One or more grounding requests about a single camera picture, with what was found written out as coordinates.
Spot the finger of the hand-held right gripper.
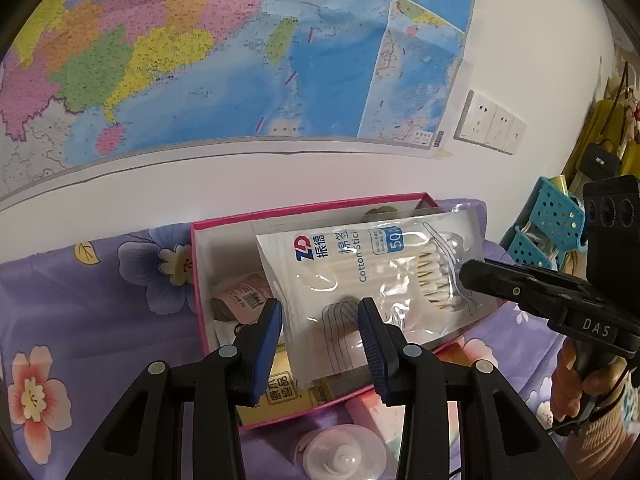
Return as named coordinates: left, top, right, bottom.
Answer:
left=459, top=259, right=568, bottom=317
left=482, top=258, right=592, bottom=292

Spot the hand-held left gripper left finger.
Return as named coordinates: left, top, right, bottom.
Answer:
left=65, top=297, right=283, bottom=480

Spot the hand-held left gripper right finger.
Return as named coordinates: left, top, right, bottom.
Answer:
left=357, top=297, right=578, bottom=480

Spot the yellow tissue pack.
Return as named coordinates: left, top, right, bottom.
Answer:
left=235, top=350, right=371, bottom=428

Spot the pink floral packet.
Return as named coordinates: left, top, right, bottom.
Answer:
left=212, top=272, right=273, bottom=321

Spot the clear cotton swab bag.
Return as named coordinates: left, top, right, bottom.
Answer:
left=255, top=209, right=503, bottom=391

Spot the pink cardboard box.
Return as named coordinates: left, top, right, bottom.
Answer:
left=190, top=192, right=506, bottom=431

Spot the person's right forearm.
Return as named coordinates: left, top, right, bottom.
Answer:
left=575, top=385, right=640, bottom=468

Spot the person's right hand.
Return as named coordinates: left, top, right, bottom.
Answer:
left=550, top=337, right=640, bottom=426

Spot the blue plastic rack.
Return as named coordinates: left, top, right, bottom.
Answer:
left=500, top=176, right=588, bottom=273

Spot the black hanging bag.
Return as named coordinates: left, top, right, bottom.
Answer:
left=580, top=142, right=621, bottom=176

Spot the white pump bottle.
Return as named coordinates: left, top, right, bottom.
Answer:
left=295, top=424, right=388, bottom=480

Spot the yellow hanging cloth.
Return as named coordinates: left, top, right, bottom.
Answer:
left=562, top=92, right=640, bottom=196

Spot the purple floral bedsheet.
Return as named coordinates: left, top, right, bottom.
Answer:
left=0, top=200, right=640, bottom=480

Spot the white wall outlet plate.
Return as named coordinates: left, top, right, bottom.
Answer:
left=487, top=107, right=516, bottom=151
left=454, top=91, right=496, bottom=143
left=505, top=119, right=528, bottom=156

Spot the colourful wall map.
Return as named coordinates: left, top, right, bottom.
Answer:
left=0, top=0, right=483, bottom=201

